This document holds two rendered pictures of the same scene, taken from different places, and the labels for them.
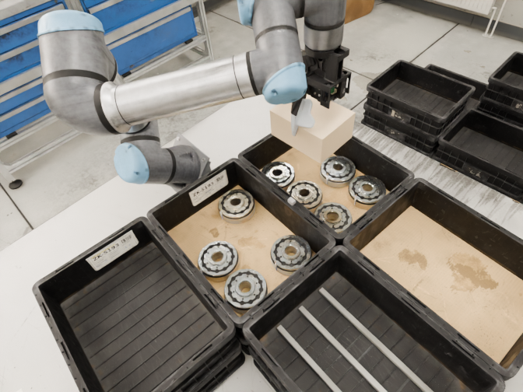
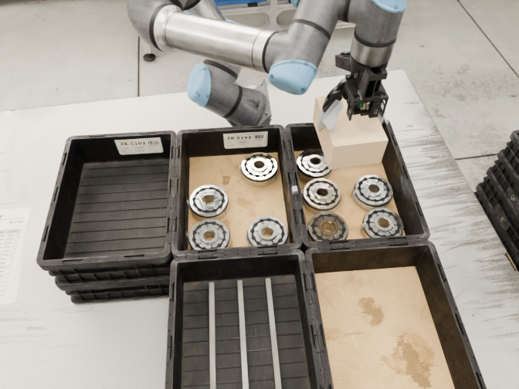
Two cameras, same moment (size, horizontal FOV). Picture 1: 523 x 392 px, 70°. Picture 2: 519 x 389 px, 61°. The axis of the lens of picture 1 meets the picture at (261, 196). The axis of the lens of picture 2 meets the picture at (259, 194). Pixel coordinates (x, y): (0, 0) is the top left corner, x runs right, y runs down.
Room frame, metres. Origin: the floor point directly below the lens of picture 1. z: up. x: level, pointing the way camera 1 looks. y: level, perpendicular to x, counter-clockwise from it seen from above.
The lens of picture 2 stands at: (-0.02, -0.33, 1.80)
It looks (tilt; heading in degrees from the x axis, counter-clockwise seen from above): 54 degrees down; 30
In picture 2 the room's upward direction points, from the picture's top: straight up
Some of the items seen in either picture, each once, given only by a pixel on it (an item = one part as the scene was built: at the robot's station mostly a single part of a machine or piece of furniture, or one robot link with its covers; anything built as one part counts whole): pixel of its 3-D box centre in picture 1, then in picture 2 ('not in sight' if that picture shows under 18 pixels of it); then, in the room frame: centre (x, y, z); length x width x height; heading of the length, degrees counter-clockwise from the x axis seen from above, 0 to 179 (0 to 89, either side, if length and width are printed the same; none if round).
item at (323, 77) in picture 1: (324, 71); (364, 83); (0.68, -0.16, 1.24); 0.09 x 0.08 x 0.12; 40
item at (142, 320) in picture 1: (137, 316); (120, 204); (0.36, 0.32, 0.87); 0.40 x 0.30 x 0.11; 35
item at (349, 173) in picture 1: (338, 168); (373, 190); (0.75, -0.24, 0.86); 0.10 x 0.10 x 0.01
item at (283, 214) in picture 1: (239, 240); (235, 197); (0.53, 0.07, 0.87); 0.40 x 0.30 x 0.11; 35
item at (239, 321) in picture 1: (236, 229); (234, 185); (0.53, 0.07, 0.92); 0.40 x 0.30 x 0.02; 35
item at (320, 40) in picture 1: (324, 32); (374, 45); (0.69, -0.16, 1.32); 0.08 x 0.08 x 0.05
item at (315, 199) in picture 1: (303, 194); (322, 193); (0.67, -0.12, 0.86); 0.10 x 0.10 x 0.01
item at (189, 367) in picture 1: (129, 307); (114, 193); (0.36, 0.32, 0.92); 0.40 x 0.30 x 0.02; 35
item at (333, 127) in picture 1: (311, 124); (347, 129); (0.70, -0.14, 1.08); 0.16 x 0.12 x 0.07; 40
